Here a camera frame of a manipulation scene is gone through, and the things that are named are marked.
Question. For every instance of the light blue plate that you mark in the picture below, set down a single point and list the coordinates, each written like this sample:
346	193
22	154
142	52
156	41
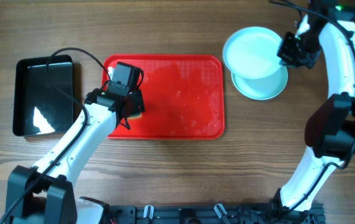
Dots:
263	88
251	52

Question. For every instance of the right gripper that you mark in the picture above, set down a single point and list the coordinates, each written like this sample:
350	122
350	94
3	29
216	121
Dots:
286	59

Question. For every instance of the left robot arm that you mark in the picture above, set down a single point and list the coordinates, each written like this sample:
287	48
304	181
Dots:
44	193

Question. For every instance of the black water tray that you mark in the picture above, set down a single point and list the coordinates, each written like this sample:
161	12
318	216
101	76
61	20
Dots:
39	108

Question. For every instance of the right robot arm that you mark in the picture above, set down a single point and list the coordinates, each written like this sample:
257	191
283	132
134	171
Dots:
325	28

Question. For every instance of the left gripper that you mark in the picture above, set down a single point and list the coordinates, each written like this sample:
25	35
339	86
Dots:
138	105

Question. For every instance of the red plastic tray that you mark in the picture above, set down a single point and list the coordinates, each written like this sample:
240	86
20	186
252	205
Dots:
183	97

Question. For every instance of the orange green sponge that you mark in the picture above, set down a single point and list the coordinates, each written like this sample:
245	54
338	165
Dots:
135	116

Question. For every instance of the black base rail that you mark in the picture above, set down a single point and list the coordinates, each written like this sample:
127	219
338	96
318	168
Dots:
239	214

